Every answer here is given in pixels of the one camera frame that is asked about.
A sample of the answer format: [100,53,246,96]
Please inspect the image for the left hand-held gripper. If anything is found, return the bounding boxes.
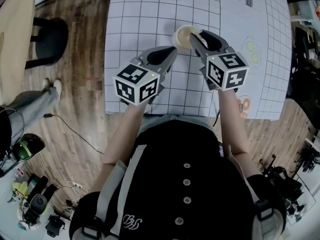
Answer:
[112,46,177,107]

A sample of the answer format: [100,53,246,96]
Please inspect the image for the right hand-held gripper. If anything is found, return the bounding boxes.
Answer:
[190,29,250,92]

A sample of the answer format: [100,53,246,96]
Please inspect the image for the cream ceramic mug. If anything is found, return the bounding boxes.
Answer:
[172,24,201,51]

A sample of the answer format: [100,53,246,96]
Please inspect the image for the person's right forearm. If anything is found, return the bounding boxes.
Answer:
[216,87,251,157]

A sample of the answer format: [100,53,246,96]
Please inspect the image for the person's left forearm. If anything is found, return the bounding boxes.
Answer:
[101,101,147,167]

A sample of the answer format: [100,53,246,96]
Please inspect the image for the white grid tablecloth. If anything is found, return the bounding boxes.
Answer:
[104,0,293,121]

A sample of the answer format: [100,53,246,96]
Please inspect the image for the person's grey trousers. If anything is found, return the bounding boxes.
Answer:
[137,113,213,135]

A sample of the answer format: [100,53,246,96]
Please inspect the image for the round wooden table black base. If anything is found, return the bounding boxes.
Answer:
[0,0,70,107]

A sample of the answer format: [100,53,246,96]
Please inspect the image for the person's black buttoned jacket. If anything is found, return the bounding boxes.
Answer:
[68,120,287,240]

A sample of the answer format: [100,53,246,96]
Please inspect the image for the white power strip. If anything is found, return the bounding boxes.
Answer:
[66,180,84,189]

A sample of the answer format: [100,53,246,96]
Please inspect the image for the black and green helmet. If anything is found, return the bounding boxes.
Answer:
[12,133,46,161]

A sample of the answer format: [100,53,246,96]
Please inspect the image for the white desk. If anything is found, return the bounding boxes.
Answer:
[0,158,76,240]

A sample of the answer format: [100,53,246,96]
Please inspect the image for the black cable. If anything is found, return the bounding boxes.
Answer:
[39,112,105,155]

